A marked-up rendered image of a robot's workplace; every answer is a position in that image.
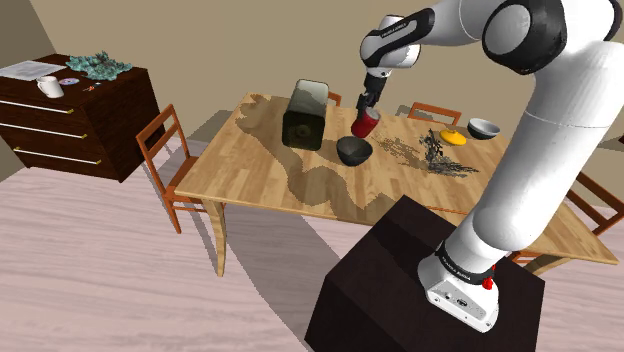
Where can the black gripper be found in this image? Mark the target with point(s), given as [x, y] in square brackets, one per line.
[376, 86]

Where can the red cup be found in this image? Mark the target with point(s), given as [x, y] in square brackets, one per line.
[364, 126]

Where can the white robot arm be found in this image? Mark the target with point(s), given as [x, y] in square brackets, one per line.
[546, 146]

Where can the orange wooden chair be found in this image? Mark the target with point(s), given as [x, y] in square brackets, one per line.
[161, 128]
[335, 99]
[597, 207]
[434, 113]

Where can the black bowl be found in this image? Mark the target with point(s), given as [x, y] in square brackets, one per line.
[354, 151]

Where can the dark green glass container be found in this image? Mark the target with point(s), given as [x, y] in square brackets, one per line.
[303, 122]

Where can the black twig bundle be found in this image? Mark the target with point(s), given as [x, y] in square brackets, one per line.
[434, 151]

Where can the yellow round lid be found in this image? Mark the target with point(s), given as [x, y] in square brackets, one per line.
[453, 138]

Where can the grey and white bowl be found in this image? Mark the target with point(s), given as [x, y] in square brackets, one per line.
[482, 129]

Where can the wooden dining table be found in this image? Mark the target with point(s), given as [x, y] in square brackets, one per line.
[253, 161]

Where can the dark robot stand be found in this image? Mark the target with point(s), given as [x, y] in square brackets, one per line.
[380, 292]

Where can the dark wooden chest of drawers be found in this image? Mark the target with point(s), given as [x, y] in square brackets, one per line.
[112, 122]

